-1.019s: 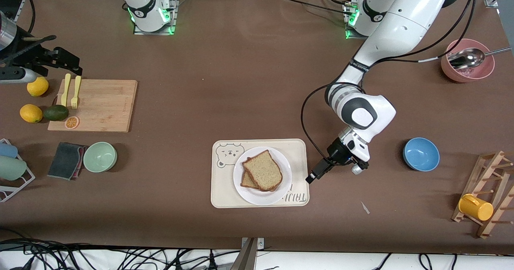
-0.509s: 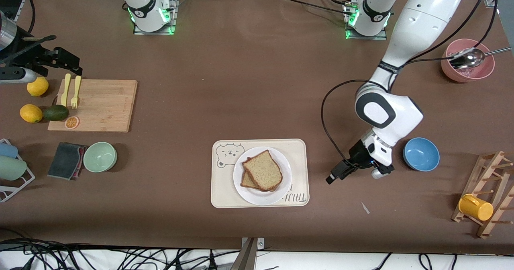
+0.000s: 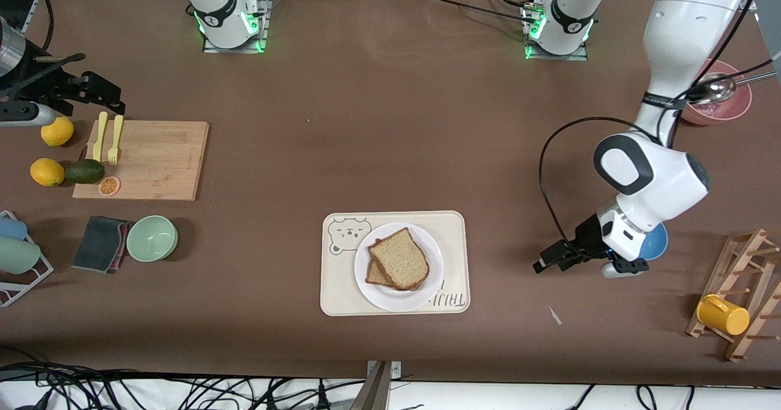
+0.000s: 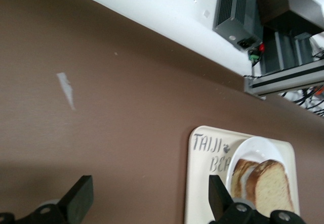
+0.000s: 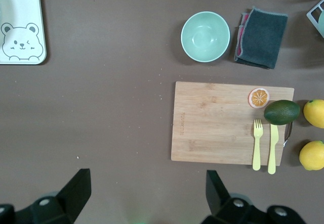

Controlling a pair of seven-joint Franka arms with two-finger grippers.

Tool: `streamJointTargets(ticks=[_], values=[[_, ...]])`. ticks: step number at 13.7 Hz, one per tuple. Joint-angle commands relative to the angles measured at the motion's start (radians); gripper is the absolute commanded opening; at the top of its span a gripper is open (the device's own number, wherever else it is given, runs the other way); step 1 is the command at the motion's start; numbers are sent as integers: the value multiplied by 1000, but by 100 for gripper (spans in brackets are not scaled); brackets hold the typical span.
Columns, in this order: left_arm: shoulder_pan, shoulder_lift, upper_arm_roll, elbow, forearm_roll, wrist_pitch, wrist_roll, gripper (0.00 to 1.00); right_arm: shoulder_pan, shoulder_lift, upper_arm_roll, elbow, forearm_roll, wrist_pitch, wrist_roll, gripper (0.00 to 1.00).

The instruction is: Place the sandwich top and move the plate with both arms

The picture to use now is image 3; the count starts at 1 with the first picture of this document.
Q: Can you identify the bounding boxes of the brown bread slice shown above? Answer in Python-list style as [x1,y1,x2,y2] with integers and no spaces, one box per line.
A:
[368,228,430,291]
[365,256,397,287]

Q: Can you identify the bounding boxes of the white round plate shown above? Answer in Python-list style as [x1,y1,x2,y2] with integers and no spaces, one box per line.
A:
[354,223,444,313]

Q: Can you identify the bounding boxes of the yellow plastic fork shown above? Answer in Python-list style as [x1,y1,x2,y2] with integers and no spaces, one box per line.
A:
[108,115,124,167]

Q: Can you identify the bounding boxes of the yellow plastic knife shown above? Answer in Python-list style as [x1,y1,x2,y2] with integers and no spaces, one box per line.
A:
[93,112,109,162]

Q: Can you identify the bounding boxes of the blue bowl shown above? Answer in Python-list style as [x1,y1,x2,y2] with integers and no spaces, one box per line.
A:
[638,223,669,261]

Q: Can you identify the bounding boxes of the yellow lemon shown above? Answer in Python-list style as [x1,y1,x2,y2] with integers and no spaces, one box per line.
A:
[30,157,66,188]
[40,116,75,148]

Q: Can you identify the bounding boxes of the wooden cutting board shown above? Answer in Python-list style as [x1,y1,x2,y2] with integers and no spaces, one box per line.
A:
[72,120,210,202]

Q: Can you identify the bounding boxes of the green avocado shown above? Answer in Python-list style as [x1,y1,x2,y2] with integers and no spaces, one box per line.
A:
[65,159,106,185]

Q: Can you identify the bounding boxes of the cream tray with bear print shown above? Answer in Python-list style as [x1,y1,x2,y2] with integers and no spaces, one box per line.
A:
[320,210,471,317]

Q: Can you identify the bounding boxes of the wooden mug rack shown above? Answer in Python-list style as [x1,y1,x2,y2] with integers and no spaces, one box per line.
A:
[685,228,781,363]

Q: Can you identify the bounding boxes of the yellow mug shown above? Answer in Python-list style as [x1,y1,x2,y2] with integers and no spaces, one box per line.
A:
[696,294,750,337]

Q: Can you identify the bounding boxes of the pink cloth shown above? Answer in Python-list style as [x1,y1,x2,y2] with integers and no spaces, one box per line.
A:
[112,220,134,272]

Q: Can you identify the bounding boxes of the mint green bowl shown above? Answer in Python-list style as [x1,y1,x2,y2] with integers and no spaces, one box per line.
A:
[126,215,179,262]

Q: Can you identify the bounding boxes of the dark grey cloth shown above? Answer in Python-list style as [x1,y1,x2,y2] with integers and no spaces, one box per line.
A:
[71,215,130,275]

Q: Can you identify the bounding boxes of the light blue cup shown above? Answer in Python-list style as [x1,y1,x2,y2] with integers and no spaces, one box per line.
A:
[0,217,28,241]

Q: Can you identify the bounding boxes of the pink bowl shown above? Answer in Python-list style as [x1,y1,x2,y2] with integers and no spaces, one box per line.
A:
[680,59,752,126]

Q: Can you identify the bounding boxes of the pale green cup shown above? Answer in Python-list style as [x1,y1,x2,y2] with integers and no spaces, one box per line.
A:
[0,237,41,275]

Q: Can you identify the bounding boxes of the metal spoon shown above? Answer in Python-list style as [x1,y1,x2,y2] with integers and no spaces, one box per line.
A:
[688,71,779,106]

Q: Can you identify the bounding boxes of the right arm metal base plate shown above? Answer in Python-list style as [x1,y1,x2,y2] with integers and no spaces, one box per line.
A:
[201,0,272,54]

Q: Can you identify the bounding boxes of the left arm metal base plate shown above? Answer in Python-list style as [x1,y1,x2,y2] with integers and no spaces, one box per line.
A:
[522,1,589,62]

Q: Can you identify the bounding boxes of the white wire rack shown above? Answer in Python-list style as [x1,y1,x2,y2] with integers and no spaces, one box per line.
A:
[0,210,54,308]

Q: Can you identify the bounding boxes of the metal table edge bracket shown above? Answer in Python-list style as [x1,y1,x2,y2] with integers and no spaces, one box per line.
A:
[365,360,403,410]

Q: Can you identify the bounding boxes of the black cable on table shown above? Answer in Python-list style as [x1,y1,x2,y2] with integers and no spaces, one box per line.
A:
[427,0,538,25]

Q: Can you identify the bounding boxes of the tangled black cables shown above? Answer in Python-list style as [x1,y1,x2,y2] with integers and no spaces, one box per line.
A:
[0,361,367,410]

